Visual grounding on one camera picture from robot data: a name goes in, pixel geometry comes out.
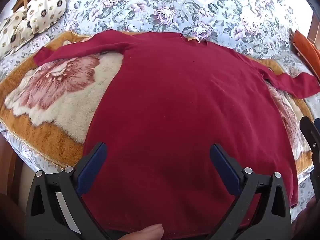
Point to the floral bedsheet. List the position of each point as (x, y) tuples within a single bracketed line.
[(175, 5)]

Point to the dark red sweater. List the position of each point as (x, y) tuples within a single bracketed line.
[(175, 105)]

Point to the person's left hand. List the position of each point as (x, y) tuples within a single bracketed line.
[(145, 233)]

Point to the orange cloth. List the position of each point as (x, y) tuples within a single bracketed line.
[(306, 47)]

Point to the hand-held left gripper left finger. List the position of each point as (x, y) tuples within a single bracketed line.
[(91, 170)]

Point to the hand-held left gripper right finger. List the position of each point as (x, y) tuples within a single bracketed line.
[(225, 170)]

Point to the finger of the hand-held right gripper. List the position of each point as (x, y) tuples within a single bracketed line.
[(313, 135)]

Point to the orange cream plush flower blanket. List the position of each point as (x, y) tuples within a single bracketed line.
[(62, 105)]

